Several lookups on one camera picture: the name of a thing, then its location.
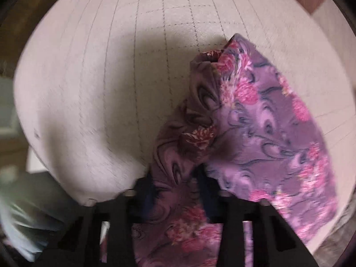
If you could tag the pale grey cloth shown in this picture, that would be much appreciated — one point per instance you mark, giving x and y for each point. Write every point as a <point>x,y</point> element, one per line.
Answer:
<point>27,214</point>

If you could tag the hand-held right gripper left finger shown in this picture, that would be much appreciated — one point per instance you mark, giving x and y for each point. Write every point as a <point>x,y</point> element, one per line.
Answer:
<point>148,193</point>

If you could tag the purple floral shirt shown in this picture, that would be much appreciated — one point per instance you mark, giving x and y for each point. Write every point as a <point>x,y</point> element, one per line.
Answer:
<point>250,133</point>

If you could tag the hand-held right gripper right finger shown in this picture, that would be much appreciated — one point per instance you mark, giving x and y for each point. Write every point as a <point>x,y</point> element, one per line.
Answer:
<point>207,190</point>

